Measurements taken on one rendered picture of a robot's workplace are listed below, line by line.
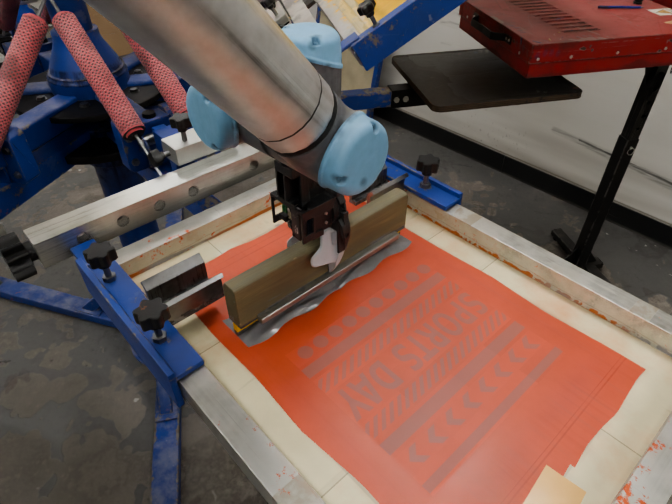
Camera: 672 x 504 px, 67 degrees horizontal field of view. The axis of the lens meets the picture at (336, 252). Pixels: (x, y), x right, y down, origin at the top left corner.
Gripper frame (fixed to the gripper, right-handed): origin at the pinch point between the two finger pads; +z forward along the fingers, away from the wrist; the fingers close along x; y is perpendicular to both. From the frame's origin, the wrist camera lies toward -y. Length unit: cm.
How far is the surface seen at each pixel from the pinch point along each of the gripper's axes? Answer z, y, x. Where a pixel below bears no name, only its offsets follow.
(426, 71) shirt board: 5, -85, -49
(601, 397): 5.0, -11.8, 41.7
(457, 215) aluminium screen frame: 1.2, -26.2, 6.5
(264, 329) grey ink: 4.7, 14.3, 2.1
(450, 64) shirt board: 5, -95, -47
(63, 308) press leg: 95, 26, -130
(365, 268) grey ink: 4.7, -6.6, 2.7
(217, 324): 5.0, 18.8, -3.8
